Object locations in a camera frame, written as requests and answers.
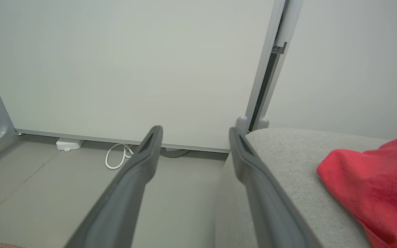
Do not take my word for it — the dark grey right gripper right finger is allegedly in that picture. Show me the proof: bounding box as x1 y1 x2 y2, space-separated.
228 127 324 248

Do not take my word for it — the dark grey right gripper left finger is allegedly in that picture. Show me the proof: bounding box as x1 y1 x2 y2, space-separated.
63 125 164 248

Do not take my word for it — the red basketball jersey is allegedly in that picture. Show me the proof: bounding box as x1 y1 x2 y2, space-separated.
316 131 397 248

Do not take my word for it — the grey fabric sofa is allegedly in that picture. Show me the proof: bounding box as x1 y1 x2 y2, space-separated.
215 128 394 248

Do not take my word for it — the white power adapter box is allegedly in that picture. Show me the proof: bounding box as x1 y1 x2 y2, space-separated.
55 137 84 152

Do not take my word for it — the large white partition panel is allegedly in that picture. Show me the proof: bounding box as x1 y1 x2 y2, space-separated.
0 0 286 154

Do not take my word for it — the narrow white partition panel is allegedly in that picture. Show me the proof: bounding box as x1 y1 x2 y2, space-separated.
253 0 397 141

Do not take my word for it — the looped white power cable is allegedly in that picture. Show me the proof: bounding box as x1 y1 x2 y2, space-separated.
105 143 134 170

